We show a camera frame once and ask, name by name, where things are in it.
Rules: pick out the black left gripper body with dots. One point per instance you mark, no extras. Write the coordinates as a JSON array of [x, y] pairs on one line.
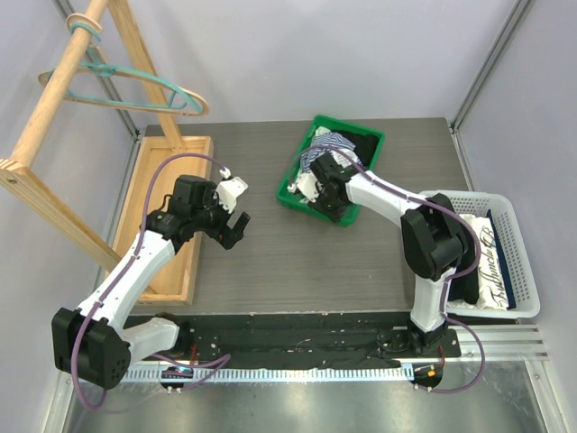
[[214, 219]]

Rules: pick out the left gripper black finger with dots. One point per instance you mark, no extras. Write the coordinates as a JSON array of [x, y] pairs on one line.
[[240, 224], [229, 240]]

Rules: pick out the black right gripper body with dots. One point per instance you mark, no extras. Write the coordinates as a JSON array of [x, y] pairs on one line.
[[326, 198]]

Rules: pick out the blue white striped tank top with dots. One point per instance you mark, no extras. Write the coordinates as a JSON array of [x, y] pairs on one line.
[[319, 146]]

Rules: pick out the green plastic tray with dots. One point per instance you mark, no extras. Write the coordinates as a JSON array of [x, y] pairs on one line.
[[292, 201]]

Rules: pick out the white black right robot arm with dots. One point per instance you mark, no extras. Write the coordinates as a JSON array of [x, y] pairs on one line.
[[439, 246]]

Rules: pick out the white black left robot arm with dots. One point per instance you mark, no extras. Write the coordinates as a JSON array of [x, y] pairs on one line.
[[92, 342]]

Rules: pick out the wooden hanger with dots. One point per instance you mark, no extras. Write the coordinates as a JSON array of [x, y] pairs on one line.
[[189, 97]]

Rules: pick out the black garment in tray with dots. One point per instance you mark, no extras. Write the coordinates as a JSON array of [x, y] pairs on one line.
[[364, 146]]

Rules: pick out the wooden tray base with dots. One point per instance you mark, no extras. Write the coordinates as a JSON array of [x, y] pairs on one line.
[[148, 195]]

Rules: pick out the black garment in basket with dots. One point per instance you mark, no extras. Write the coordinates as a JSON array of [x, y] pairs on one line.
[[466, 288]]

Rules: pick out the wooden clothes rack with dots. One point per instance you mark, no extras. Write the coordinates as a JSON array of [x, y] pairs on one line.
[[86, 159]]

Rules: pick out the white printed shirt in basket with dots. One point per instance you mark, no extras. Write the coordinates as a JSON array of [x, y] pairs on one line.
[[492, 291]]

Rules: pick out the white perforated laundry basket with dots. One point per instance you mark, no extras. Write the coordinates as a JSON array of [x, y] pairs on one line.
[[526, 302]]

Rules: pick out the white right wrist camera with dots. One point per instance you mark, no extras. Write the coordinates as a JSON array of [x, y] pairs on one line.
[[305, 186]]

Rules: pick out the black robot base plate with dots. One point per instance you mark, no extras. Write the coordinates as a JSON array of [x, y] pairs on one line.
[[307, 341]]

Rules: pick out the white slotted cable duct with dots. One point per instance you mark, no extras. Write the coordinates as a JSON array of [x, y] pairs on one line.
[[164, 373]]

